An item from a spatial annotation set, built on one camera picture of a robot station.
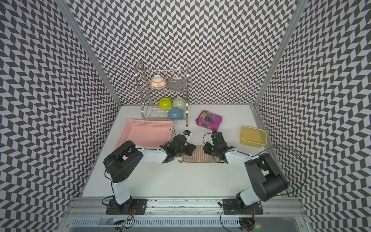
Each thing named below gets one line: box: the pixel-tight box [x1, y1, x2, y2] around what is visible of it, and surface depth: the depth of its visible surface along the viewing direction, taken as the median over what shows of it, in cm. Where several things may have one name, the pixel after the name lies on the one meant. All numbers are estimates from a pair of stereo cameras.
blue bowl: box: [168, 107, 184, 119], surface depth 107 cm
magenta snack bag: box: [195, 109, 223, 132], surface depth 105 cm
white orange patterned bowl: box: [150, 74, 167, 89], surface depth 93 cm
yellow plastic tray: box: [239, 125, 268, 149], surface depth 106 cm
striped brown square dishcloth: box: [178, 145, 220, 163], surface depth 90 cm
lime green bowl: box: [158, 97, 173, 110], surface depth 114 cm
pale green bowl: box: [172, 96, 186, 110], surface depth 114 cm
